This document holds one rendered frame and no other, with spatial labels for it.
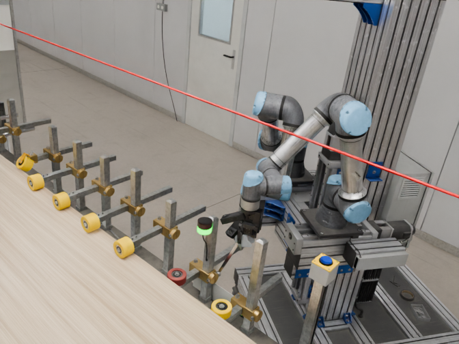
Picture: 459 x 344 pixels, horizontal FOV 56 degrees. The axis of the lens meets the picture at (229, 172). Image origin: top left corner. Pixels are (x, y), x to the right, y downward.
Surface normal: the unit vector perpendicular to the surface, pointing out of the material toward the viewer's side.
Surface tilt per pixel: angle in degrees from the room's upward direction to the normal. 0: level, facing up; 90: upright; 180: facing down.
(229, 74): 90
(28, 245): 0
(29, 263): 0
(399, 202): 90
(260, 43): 90
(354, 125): 83
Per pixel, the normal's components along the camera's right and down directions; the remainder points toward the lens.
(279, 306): 0.10, -0.89
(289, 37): -0.70, 0.26
